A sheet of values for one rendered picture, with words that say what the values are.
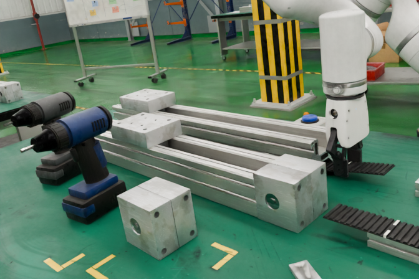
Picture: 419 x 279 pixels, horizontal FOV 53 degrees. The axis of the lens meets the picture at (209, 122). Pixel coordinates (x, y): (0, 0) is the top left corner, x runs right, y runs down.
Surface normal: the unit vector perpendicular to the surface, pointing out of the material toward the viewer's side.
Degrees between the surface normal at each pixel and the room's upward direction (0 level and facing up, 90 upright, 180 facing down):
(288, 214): 90
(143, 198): 0
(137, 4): 90
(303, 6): 123
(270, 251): 0
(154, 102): 90
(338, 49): 90
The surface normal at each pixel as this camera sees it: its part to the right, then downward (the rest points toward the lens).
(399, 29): -0.58, 0.13
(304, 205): 0.69, 0.12
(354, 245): -0.14, -0.94
